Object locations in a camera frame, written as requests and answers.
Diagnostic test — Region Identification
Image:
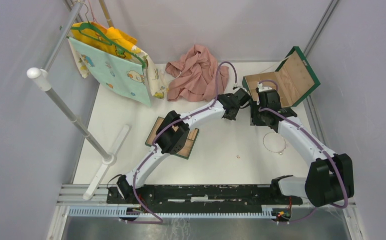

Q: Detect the mint cartoon print cloth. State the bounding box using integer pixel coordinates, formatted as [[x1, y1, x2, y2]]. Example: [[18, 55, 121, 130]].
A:
[[68, 37, 167, 107]]

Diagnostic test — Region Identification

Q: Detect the white slotted cable duct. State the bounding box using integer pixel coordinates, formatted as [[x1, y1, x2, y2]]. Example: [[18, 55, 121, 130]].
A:
[[67, 205, 276, 220]]

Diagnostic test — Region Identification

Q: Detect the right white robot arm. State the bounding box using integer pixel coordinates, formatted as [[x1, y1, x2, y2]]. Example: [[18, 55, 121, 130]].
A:
[[253, 86, 354, 209]]

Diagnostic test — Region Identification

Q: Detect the silver pearl bangle bracelet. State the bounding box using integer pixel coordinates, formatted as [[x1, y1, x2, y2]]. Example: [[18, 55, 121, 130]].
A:
[[263, 131, 288, 155]]

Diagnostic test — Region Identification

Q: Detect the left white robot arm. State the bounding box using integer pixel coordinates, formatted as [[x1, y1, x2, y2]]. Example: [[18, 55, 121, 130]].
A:
[[117, 88, 251, 204]]

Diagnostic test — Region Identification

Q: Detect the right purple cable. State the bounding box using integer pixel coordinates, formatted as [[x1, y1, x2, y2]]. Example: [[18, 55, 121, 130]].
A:
[[257, 79, 350, 223]]

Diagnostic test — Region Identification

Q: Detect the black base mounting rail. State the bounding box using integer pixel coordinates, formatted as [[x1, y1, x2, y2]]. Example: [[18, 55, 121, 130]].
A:
[[106, 184, 303, 214]]

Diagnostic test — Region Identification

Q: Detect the purple cable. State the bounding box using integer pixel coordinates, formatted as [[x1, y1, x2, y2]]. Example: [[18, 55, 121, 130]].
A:
[[131, 61, 238, 225], [257, 79, 350, 223]]

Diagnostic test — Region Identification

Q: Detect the green clothes hanger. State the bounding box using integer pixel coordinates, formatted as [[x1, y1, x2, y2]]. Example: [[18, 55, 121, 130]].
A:
[[70, 21, 146, 70]]

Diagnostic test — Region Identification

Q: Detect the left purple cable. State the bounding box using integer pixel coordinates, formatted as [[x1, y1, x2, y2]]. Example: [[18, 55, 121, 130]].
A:
[[131, 61, 238, 225]]

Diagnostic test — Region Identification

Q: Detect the silver clothes rack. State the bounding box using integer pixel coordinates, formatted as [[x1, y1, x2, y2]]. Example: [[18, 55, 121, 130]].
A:
[[26, 0, 130, 201]]

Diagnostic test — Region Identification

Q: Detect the pink crumpled cloth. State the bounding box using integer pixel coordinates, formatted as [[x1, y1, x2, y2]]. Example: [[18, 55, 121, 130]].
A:
[[165, 44, 229, 102]]

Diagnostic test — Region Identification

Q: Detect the open green jewelry box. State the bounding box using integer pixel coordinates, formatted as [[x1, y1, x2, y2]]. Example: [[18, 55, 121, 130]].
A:
[[242, 46, 321, 107]]

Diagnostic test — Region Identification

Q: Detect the yellow garment on hanger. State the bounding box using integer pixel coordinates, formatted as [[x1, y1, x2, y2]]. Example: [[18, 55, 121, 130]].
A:
[[70, 21, 139, 57]]

